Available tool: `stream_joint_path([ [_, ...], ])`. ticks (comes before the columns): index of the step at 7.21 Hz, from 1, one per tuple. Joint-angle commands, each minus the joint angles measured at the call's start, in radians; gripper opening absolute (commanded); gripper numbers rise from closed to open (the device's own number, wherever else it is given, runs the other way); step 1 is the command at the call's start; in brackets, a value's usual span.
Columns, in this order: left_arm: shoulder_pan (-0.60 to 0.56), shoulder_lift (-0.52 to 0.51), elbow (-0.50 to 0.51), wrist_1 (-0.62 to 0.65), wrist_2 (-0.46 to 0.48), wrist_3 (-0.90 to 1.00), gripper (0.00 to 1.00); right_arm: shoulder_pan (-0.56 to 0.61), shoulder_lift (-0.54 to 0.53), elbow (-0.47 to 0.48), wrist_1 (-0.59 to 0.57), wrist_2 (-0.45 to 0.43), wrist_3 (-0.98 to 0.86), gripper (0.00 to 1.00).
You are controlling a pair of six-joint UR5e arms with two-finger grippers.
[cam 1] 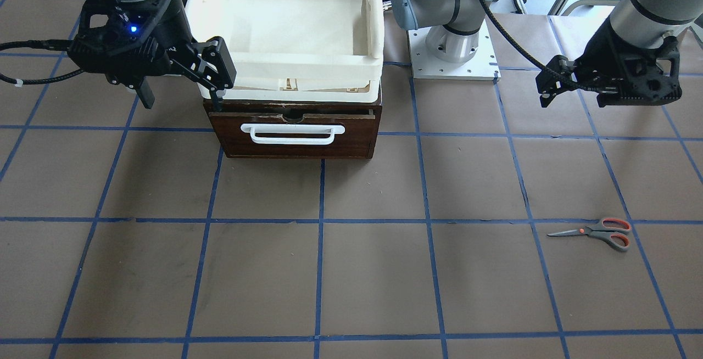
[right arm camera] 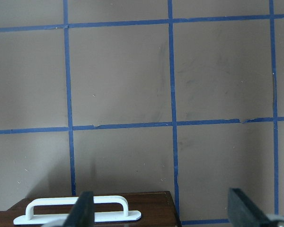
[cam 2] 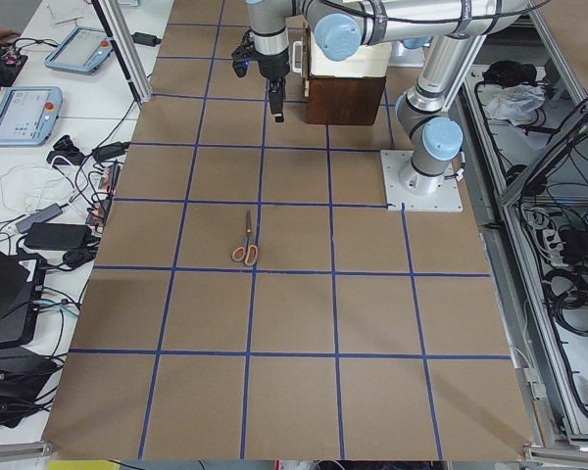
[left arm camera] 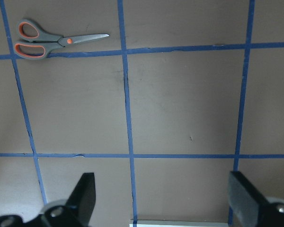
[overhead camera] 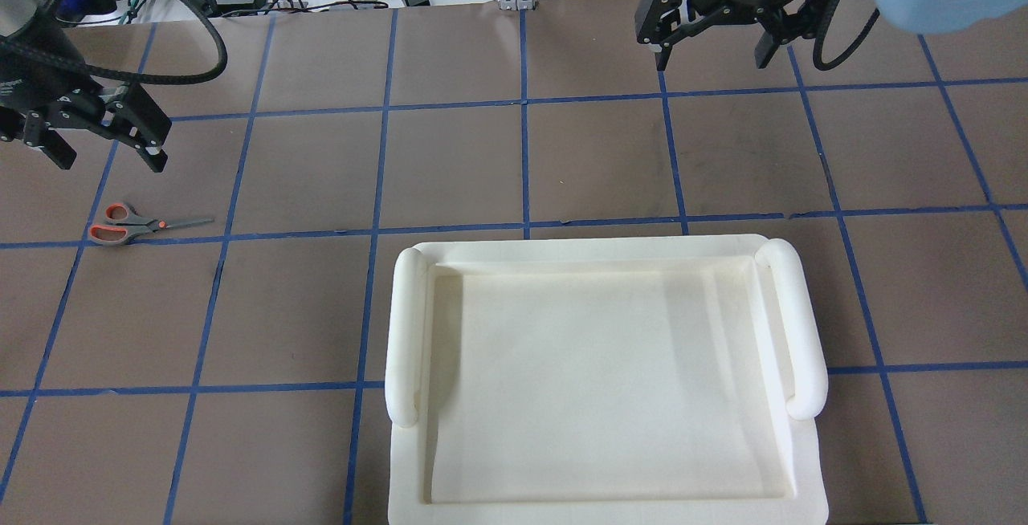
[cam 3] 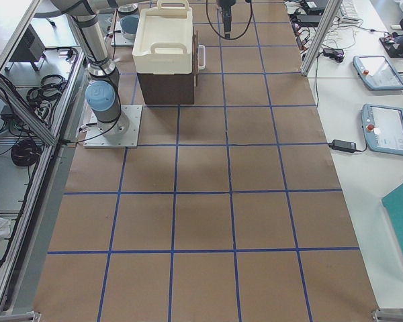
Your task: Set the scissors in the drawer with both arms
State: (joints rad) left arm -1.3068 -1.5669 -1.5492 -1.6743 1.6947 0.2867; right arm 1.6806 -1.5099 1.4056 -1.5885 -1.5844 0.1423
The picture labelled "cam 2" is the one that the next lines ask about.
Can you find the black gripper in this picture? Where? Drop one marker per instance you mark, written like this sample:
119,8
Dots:
272,65

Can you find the wooden drawer with white handle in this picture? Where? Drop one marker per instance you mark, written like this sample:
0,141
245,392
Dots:
300,59

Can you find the orange grey handled scissors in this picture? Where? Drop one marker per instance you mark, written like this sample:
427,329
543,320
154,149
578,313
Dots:
248,252

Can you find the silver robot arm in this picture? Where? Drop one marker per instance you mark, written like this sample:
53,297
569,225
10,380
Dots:
341,28

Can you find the dark wooden drawer cabinet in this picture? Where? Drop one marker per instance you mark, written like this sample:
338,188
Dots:
343,100

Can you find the blue teach pendant far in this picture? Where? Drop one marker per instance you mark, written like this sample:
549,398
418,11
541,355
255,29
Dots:
83,51

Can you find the blue teach pendant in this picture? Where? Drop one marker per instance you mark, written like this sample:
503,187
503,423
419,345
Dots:
28,115
83,51

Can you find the white crumpled cloth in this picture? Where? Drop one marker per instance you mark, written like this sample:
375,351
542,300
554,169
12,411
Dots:
517,104

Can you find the blue teach pendant near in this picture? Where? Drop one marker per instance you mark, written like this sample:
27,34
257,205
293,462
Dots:
28,115

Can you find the black power adapter brick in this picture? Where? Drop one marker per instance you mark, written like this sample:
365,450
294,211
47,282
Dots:
57,236

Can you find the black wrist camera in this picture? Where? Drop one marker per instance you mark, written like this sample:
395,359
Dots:
243,54

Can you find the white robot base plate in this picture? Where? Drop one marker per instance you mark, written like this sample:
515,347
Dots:
409,191

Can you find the aluminium frame post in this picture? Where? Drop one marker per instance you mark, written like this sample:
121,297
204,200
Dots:
111,18

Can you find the aluminium side rail frame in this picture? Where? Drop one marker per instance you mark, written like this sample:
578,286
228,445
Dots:
533,179

